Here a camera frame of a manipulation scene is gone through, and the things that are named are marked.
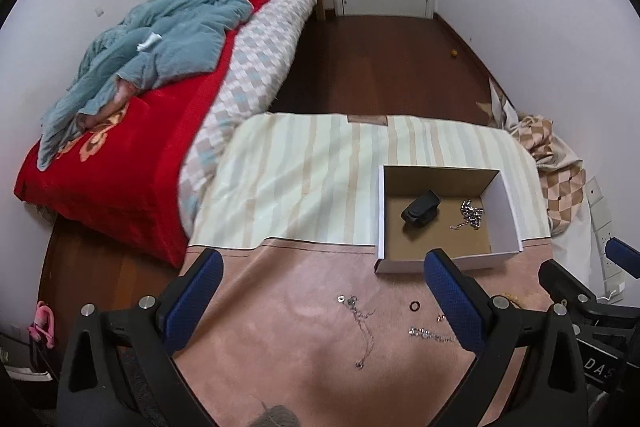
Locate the torn cardboard scraps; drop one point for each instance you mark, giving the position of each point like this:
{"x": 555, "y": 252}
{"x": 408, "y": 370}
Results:
{"x": 500, "y": 111}

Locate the blue-grey quilt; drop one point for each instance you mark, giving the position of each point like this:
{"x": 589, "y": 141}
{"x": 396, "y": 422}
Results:
{"x": 157, "y": 42}

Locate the checkered brown cloth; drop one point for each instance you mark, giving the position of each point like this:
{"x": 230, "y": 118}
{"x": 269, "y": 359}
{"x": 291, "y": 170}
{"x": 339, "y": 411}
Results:
{"x": 561, "y": 175}

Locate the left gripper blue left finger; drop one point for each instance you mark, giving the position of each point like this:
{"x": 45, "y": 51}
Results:
{"x": 186, "y": 298}

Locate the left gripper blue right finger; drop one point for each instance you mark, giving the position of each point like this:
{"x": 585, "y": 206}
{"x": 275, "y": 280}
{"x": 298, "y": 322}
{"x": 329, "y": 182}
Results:
{"x": 461, "y": 299}

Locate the pink table cloth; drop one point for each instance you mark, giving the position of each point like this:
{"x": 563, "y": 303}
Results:
{"x": 312, "y": 328}

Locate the red bed blanket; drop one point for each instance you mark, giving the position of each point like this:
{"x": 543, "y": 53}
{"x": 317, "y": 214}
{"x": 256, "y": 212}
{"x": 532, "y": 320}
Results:
{"x": 120, "y": 176}

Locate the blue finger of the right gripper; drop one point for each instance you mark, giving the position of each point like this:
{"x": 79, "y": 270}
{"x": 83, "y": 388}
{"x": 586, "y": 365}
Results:
{"x": 560, "y": 285}
{"x": 623, "y": 255}

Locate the pink object on floor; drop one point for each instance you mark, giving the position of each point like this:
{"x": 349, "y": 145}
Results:
{"x": 42, "y": 329}

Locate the black clip case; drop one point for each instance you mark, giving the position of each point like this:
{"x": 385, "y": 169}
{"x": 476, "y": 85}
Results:
{"x": 422, "y": 211}

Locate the white cardboard box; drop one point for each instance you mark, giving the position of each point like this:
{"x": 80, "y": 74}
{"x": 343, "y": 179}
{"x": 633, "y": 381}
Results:
{"x": 475, "y": 225}

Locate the striped cream cloth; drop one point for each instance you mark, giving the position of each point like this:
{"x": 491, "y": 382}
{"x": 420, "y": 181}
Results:
{"x": 315, "y": 177}

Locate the checkered white bed sheet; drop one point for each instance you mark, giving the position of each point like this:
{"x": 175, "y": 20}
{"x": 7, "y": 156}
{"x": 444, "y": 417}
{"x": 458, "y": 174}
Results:
{"x": 262, "y": 55}

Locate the white power strip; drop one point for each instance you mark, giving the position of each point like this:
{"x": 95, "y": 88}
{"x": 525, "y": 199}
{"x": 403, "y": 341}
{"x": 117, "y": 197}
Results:
{"x": 603, "y": 230}

